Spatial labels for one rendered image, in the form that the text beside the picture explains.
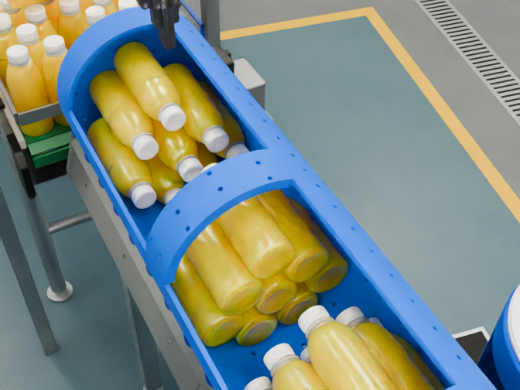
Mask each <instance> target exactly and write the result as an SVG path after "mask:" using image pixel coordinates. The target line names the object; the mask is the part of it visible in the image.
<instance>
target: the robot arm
mask: <svg viewBox="0 0 520 390"><path fill-rule="evenodd" d="M136 1H137V2H138V4H139V5H140V7H141V8H142V9H144V10H146V9H149V10H150V17H151V22H152V24H153V25H154V26H155V28H156V29H158V36H159V41H160V42H161V44H162V45H163V46H164V48H165V49H166V50H171V49H174V48H176V37H175V27H174V23H178V22H179V20H180V17H179V7H180V6H181V5H182V3H181V2H180V0H136Z"/></svg>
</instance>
